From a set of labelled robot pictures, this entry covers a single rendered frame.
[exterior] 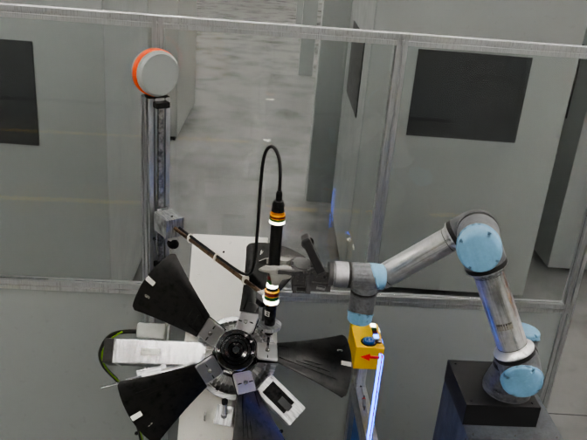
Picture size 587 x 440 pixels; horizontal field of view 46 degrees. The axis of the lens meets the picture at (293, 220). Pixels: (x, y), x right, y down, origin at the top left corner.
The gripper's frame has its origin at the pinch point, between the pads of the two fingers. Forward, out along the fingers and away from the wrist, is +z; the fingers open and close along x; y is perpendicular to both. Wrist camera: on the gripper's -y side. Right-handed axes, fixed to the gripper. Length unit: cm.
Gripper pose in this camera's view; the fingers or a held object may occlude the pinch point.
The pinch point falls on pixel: (263, 263)
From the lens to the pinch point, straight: 197.7
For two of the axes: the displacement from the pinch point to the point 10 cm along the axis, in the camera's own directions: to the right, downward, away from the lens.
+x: -0.5, -4.0, 9.2
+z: -10.0, -0.6, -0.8
